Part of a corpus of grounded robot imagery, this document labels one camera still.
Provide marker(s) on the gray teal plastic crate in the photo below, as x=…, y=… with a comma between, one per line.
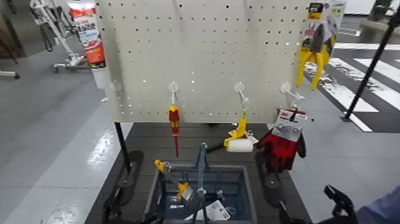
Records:
x=237, y=194

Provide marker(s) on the yellow frame white paint roller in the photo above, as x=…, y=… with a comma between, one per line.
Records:
x=240, y=145

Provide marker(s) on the blue cloth cover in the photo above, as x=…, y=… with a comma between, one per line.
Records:
x=381, y=206

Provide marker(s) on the red gloves with card label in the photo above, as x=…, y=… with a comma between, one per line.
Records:
x=279, y=150

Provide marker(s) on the yellow pliers in card pack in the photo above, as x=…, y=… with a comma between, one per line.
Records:
x=318, y=40

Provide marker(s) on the yellow clip with zip tie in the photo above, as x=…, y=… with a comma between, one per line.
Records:
x=159, y=164

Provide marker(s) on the white wheeled frame stand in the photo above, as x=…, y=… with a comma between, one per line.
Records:
x=59, y=31

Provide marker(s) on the red yellow screwdriver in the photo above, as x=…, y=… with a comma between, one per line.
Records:
x=173, y=117

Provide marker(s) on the red white sealant cartridge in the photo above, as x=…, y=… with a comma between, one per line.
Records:
x=90, y=40

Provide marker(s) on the white perforated pegboard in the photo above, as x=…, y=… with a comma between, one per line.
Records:
x=203, y=47

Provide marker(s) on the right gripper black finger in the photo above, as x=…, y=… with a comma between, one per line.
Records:
x=342, y=203
x=286, y=215

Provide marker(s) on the white pegboard hook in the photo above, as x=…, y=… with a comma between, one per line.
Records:
x=172, y=87
x=286, y=88
x=240, y=88

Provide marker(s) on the black pegboard stand leg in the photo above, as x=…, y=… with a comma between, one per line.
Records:
x=272, y=187
x=128, y=181

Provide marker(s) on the black tripod pole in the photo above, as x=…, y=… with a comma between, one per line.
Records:
x=370, y=70

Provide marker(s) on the white wheeled base leg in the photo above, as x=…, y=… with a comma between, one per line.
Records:
x=9, y=74

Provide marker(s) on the white labelled packet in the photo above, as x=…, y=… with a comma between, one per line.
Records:
x=217, y=211

